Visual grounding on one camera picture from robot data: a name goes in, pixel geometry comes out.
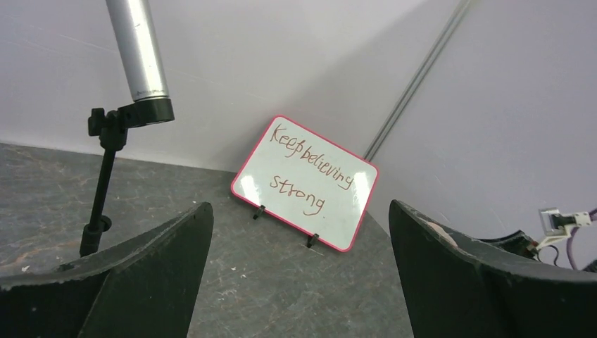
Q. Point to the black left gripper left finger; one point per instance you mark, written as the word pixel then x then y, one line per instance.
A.
pixel 144 287

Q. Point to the pink framed whiteboard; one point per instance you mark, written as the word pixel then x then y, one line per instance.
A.
pixel 308 182

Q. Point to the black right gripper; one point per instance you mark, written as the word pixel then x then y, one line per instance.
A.
pixel 518 243

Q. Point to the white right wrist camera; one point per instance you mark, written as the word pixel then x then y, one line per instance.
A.
pixel 558 226

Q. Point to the black whiteboard easel stand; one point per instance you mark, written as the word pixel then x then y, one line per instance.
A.
pixel 311 239

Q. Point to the aluminium corner rail right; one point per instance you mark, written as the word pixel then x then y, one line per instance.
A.
pixel 419 76

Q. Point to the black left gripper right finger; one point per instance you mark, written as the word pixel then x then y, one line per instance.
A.
pixel 458 286

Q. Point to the black microphone stand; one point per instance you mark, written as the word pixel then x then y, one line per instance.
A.
pixel 112 129

